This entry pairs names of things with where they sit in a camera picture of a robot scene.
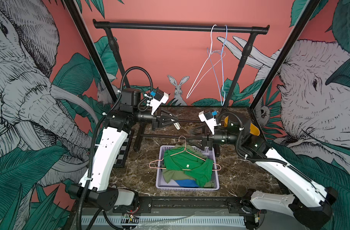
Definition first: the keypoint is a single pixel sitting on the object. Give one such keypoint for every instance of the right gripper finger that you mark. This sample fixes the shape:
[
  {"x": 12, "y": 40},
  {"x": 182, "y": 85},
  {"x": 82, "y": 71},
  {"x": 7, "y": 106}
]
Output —
[
  {"x": 193, "y": 142},
  {"x": 196, "y": 132}
]

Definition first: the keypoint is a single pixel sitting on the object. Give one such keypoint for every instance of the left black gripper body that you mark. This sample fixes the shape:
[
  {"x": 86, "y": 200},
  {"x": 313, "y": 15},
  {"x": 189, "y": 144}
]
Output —
[{"x": 155, "y": 122}]

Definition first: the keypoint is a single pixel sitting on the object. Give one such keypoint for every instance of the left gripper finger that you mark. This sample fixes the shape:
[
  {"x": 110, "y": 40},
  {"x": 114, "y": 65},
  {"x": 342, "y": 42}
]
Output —
[
  {"x": 167, "y": 117},
  {"x": 169, "y": 123}
]

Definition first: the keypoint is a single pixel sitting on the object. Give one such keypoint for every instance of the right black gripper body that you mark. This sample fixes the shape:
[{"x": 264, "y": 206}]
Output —
[{"x": 210, "y": 143}]

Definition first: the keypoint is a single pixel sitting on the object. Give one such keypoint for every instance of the green tank top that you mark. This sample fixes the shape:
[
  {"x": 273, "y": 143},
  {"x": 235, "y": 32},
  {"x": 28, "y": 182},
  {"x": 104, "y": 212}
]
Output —
[{"x": 189, "y": 166}]

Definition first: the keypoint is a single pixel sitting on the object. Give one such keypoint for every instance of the white wire hanger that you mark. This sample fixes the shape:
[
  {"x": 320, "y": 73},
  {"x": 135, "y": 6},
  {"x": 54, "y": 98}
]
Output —
[{"x": 205, "y": 69}]

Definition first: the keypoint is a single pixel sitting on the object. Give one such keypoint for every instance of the blue tank top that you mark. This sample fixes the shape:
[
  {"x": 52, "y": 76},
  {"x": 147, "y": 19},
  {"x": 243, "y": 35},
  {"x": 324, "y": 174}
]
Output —
[{"x": 187, "y": 183}]

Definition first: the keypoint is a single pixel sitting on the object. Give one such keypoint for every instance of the light blue wire hanger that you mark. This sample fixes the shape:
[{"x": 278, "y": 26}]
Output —
[{"x": 222, "y": 54}]

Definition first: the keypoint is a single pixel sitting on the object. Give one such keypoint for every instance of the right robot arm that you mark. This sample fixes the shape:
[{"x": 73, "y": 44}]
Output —
[{"x": 308, "y": 202}]

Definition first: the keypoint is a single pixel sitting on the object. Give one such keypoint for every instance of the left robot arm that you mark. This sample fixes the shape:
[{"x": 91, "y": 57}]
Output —
[{"x": 109, "y": 135}]

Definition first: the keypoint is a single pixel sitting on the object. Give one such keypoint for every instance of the yellow plastic bowl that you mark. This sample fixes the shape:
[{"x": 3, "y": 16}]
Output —
[{"x": 247, "y": 122}]

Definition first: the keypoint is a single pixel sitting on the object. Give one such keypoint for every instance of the checkerboard calibration plate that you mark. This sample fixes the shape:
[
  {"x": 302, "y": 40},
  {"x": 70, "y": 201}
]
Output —
[{"x": 124, "y": 151}]

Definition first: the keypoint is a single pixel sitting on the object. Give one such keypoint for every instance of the black clothes rack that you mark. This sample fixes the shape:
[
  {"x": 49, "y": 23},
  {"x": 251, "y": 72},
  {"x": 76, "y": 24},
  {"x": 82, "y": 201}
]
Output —
[{"x": 252, "y": 31}]

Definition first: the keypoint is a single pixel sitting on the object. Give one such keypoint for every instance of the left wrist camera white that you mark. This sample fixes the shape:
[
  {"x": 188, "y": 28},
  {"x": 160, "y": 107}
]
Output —
[{"x": 156, "y": 98}]

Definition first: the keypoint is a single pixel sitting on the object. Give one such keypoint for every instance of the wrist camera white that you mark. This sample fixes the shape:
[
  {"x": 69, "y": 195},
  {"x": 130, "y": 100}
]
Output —
[
  {"x": 156, "y": 98},
  {"x": 210, "y": 120}
]

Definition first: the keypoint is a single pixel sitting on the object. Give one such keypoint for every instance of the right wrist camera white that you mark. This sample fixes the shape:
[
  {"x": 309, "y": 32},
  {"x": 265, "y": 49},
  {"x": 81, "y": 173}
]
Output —
[{"x": 210, "y": 120}]

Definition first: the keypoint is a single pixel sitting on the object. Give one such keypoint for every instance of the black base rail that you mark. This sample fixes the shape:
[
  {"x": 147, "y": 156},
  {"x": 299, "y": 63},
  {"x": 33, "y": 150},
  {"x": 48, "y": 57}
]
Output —
[{"x": 232, "y": 205}]

